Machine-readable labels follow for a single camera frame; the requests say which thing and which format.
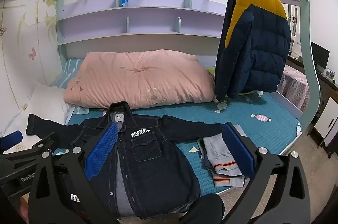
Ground folded grey pants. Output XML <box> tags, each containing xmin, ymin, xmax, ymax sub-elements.
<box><xmin>198</xmin><ymin>131</ymin><xmax>246</xmax><ymax>187</ymax></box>

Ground dark denim jacket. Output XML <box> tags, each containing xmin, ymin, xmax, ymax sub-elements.
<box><xmin>26</xmin><ymin>102</ymin><xmax>229</xmax><ymax>219</ymax></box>

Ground dark wooden desk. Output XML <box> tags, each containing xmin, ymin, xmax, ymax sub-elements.
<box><xmin>286</xmin><ymin>55</ymin><xmax>338</xmax><ymax>158</ymax></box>

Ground white floral wardrobe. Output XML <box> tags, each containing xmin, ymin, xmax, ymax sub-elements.
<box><xmin>0</xmin><ymin>0</ymin><xmax>64</xmax><ymax>135</ymax></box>

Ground lilac wall shelf unit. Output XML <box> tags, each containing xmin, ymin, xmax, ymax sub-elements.
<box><xmin>57</xmin><ymin>0</ymin><xmax>233</xmax><ymax>46</ymax></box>

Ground pink patterned cloth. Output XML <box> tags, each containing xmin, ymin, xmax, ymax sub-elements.
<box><xmin>276</xmin><ymin>65</ymin><xmax>311</xmax><ymax>111</ymax></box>

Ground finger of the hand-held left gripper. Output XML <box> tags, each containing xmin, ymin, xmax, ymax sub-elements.
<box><xmin>0</xmin><ymin>130</ymin><xmax>23</xmax><ymax>152</ymax></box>
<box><xmin>0</xmin><ymin>132</ymin><xmax>60</xmax><ymax>169</ymax></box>

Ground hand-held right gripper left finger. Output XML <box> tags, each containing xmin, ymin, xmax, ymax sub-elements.
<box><xmin>28</xmin><ymin>124</ymin><xmax>119</xmax><ymax>224</ymax></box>

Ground white pillow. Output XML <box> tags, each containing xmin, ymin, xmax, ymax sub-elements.
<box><xmin>5</xmin><ymin>81</ymin><xmax>70</xmax><ymax>153</ymax></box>

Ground black computer monitor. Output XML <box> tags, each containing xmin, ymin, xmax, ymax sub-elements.
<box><xmin>311</xmin><ymin>41</ymin><xmax>330</xmax><ymax>74</ymax></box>

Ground pink quilt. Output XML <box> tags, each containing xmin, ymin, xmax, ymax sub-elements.
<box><xmin>63</xmin><ymin>49</ymin><xmax>215</xmax><ymax>109</ymax></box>

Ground navy and yellow puffer jacket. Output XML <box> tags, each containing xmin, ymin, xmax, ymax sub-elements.
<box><xmin>214</xmin><ymin>0</ymin><xmax>292</xmax><ymax>100</ymax></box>

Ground light blue striped cloth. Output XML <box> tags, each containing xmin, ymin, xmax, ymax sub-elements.
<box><xmin>51</xmin><ymin>59</ymin><xmax>83</xmax><ymax>88</ymax></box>

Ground teal quilted bed sheet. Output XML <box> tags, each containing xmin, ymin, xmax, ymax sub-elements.
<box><xmin>50</xmin><ymin>59</ymin><xmax>303</xmax><ymax>187</ymax></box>

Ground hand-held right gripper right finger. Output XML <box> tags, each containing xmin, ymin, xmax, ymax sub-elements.
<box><xmin>222</xmin><ymin>122</ymin><xmax>311</xmax><ymax>224</ymax></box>

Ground mint green bed frame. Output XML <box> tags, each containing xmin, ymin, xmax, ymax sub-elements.
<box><xmin>260</xmin><ymin>0</ymin><xmax>321</xmax><ymax>138</ymax></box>

